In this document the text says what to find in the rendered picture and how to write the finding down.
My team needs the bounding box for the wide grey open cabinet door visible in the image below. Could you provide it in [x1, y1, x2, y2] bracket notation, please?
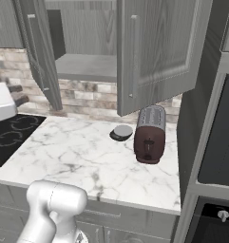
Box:
[116, 0, 214, 118]

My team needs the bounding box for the narrow grey open cabinet door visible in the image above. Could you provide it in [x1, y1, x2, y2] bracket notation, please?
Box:
[12, 0, 64, 112]

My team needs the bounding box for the wide door bar handle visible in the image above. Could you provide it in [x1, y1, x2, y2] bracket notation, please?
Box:
[127, 14, 142, 100]

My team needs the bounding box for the black oven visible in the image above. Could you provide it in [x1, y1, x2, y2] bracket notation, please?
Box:
[183, 195, 229, 243]

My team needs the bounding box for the white oven knob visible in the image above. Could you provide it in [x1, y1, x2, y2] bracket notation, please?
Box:
[217, 209, 229, 223]

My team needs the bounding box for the grey base cabinet door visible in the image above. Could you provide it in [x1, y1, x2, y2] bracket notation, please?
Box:
[103, 225, 175, 243]
[75, 220, 105, 243]

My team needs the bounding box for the grey wall cabinet carcass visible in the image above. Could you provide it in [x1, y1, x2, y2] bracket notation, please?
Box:
[44, 0, 119, 84]

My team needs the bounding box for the black hob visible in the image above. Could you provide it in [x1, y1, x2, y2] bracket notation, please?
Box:
[0, 113, 48, 168]

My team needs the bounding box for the grey wide drawer handle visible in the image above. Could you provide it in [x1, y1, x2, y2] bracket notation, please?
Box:
[83, 208, 123, 220]

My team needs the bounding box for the grey base cabinet under hob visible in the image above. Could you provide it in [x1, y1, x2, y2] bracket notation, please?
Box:
[0, 181, 32, 243]

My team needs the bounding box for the grey closed wall cabinet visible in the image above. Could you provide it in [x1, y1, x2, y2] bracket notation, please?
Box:
[0, 0, 26, 49]

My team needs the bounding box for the narrow door bar handle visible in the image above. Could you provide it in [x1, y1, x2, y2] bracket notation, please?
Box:
[26, 13, 51, 93]

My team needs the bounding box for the dark red toaster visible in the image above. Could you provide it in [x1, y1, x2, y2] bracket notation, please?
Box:
[133, 104, 167, 165]

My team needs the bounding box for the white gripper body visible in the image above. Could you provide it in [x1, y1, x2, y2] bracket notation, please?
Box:
[0, 82, 19, 123]

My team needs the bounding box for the grey wide drawer front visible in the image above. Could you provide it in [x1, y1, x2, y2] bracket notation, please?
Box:
[75, 198, 181, 240]

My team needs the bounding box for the black scale with grey plate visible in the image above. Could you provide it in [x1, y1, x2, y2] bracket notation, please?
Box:
[108, 123, 135, 142]

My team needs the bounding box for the grey tall oven cabinet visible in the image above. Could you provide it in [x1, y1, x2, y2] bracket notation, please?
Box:
[171, 0, 229, 243]

